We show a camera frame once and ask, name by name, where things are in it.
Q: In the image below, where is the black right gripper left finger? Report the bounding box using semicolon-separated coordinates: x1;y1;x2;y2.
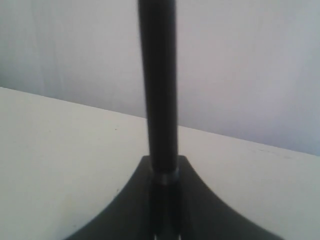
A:
67;156;154;240

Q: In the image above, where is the black paintbrush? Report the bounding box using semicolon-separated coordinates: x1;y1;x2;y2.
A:
137;0;179;185

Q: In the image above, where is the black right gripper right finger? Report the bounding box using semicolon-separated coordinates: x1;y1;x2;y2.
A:
178;155;282;240

